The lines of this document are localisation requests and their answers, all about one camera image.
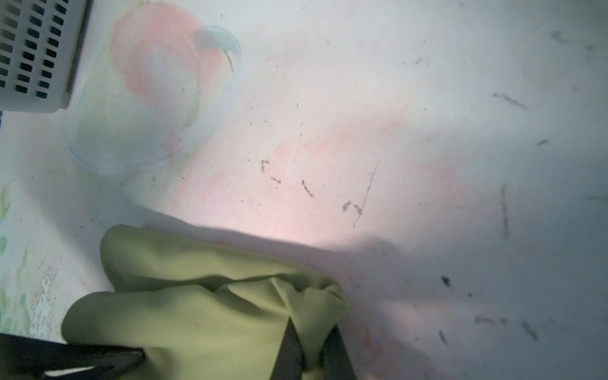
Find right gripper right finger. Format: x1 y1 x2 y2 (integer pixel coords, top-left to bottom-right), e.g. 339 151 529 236
321 326 357 380

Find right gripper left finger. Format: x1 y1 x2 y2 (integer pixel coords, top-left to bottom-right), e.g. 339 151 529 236
270 319 304 380

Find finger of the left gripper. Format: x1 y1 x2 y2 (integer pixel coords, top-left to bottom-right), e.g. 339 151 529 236
1 333 145 379

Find olive green skirt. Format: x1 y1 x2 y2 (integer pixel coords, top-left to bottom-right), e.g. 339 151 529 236
61 225 348 379

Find white plastic laundry basket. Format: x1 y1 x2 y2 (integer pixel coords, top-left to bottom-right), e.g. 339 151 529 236
1 0 92 113

